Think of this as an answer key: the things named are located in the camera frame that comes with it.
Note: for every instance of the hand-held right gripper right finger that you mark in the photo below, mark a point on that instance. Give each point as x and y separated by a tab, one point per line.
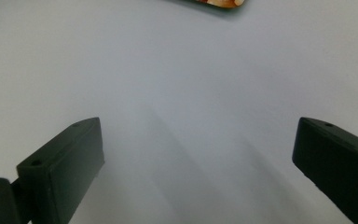
338	165

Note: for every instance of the orange printed snack packet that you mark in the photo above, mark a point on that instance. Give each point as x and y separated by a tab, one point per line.
222	2

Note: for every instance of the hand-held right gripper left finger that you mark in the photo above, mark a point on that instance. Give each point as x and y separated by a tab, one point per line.
65	165

